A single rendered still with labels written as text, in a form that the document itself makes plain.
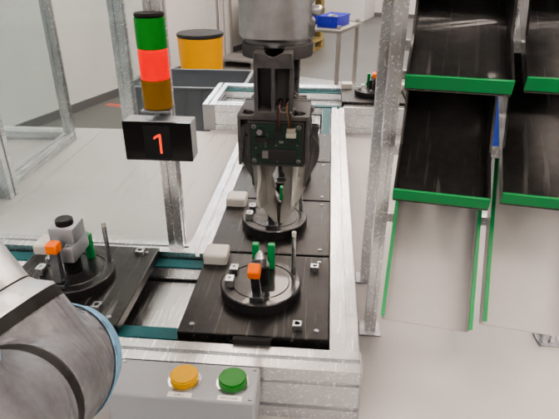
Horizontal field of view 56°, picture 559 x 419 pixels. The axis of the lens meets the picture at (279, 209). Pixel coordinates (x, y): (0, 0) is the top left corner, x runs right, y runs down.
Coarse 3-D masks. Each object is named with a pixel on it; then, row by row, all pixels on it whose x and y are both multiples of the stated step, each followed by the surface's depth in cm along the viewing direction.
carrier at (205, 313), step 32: (224, 256) 100; (256, 256) 90; (288, 256) 104; (224, 288) 91; (288, 288) 91; (320, 288) 94; (192, 320) 86; (224, 320) 86; (256, 320) 86; (288, 320) 86; (320, 320) 86
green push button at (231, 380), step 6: (222, 372) 76; (228, 372) 76; (234, 372) 76; (240, 372) 76; (222, 378) 75; (228, 378) 75; (234, 378) 75; (240, 378) 75; (246, 378) 75; (222, 384) 74; (228, 384) 74; (234, 384) 74; (240, 384) 74; (228, 390) 74; (234, 390) 73
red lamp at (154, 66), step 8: (144, 56) 86; (152, 56) 86; (160, 56) 87; (168, 56) 89; (144, 64) 87; (152, 64) 87; (160, 64) 87; (168, 64) 89; (144, 72) 88; (152, 72) 87; (160, 72) 88; (168, 72) 89; (144, 80) 88; (152, 80) 88; (160, 80) 88
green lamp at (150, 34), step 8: (136, 24) 85; (144, 24) 84; (152, 24) 84; (160, 24) 85; (136, 32) 85; (144, 32) 85; (152, 32) 85; (160, 32) 85; (136, 40) 86; (144, 40) 85; (152, 40) 85; (160, 40) 86; (144, 48) 86; (152, 48) 86; (160, 48) 86
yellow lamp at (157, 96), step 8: (168, 80) 90; (144, 88) 89; (152, 88) 89; (160, 88) 89; (168, 88) 90; (144, 96) 90; (152, 96) 89; (160, 96) 90; (168, 96) 91; (144, 104) 91; (152, 104) 90; (160, 104) 90; (168, 104) 91
